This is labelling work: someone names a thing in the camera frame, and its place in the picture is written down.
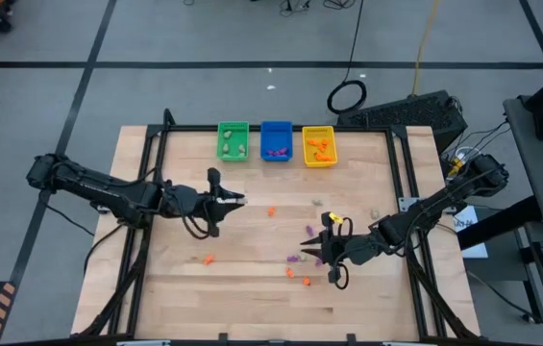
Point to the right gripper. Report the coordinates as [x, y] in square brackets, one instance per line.
[334, 247]

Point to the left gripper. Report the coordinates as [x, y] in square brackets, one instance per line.
[213, 206]

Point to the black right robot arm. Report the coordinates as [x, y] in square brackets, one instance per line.
[434, 206]

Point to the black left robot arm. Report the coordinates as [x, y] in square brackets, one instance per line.
[107, 190]

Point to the yellow tag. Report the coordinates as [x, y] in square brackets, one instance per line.
[335, 217]

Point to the green plastic basket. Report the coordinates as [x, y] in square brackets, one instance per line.
[233, 141]

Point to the blue plastic basket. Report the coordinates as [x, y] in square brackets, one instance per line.
[276, 137]

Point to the yellow plastic basket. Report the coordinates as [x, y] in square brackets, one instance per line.
[333, 139]

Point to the silver aluminium bar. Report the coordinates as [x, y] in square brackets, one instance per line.
[408, 343]
[143, 343]

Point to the white paper sheet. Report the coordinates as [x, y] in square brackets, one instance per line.
[473, 247]

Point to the black computer tower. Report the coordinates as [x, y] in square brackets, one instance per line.
[405, 113]

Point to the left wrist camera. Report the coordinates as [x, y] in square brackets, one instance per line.
[182, 199]

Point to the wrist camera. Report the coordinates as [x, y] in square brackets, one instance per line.
[362, 250]
[182, 199]

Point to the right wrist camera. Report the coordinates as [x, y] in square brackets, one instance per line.
[362, 250]

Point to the black table edge bracket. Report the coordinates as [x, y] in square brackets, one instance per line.
[351, 339]
[223, 339]

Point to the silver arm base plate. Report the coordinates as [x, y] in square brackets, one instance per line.
[408, 204]
[103, 208]

